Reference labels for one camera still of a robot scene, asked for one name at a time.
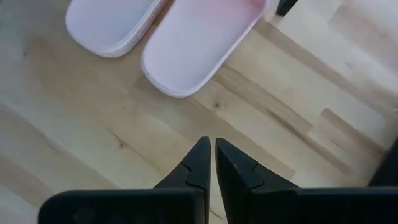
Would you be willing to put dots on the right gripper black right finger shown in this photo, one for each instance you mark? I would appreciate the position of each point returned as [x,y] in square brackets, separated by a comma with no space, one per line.
[255,202]

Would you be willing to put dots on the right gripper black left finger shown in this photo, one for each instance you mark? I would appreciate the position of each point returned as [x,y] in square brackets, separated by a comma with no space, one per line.
[174,205]

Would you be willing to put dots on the pink rubber slide sandal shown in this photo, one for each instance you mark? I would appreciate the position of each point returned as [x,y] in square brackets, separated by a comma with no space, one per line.
[109,25]
[192,46]

